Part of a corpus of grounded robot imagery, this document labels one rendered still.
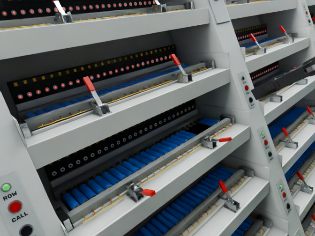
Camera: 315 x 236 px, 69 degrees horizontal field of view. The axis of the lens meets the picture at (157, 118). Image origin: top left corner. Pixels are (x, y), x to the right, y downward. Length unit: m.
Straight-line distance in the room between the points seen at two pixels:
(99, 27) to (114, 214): 0.40
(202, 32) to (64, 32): 0.47
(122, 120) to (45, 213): 0.22
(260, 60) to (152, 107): 0.53
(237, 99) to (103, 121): 0.47
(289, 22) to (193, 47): 0.70
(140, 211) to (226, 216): 0.30
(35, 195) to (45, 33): 0.29
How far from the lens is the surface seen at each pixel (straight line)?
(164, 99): 0.57
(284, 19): 1.45
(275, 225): 0.99
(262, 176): 0.88
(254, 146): 0.83
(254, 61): 0.92
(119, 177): 0.59
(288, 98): 1.06
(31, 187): 0.45
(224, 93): 0.82
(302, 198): 1.13
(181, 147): 0.64
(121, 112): 0.50
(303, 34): 1.42
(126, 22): 0.59
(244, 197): 0.80
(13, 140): 0.45
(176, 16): 0.70
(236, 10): 0.94
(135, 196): 0.52
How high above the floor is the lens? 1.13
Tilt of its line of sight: 5 degrees down
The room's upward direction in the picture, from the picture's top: 21 degrees counter-clockwise
